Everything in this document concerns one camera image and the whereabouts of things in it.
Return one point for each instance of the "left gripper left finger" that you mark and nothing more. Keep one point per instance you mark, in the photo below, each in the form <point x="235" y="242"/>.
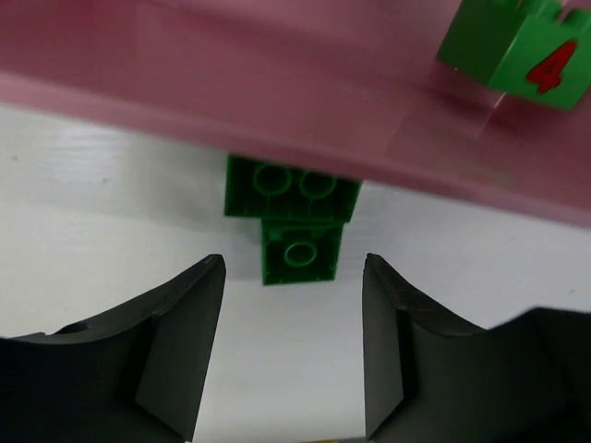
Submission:
<point x="134" y="373"/>

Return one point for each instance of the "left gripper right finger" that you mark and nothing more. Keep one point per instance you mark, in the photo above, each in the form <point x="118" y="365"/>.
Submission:
<point x="432" y="376"/>

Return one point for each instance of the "green lego brick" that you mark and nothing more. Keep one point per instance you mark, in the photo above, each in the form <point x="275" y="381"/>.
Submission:
<point x="531" y="49"/>
<point x="295" y="252"/>
<point x="267" y="190"/>

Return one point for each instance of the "large pink container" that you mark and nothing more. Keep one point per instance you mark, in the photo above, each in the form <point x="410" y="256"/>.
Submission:
<point x="347" y="87"/>

